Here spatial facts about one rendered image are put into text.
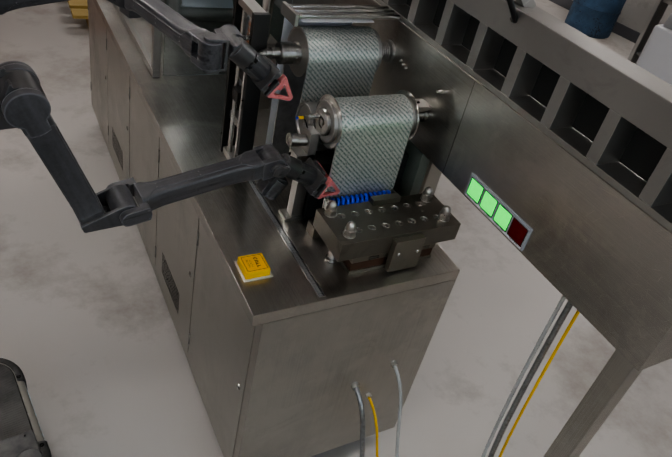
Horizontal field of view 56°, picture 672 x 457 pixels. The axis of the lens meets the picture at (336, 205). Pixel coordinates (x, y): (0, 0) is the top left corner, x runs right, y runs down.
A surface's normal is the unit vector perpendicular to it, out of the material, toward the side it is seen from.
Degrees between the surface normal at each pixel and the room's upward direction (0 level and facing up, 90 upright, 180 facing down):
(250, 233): 0
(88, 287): 0
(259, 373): 90
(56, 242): 0
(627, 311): 90
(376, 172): 90
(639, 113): 90
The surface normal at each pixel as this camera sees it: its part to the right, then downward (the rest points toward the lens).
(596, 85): -0.87, 0.13
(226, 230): 0.19, -0.79
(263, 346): 0.44, 0.60
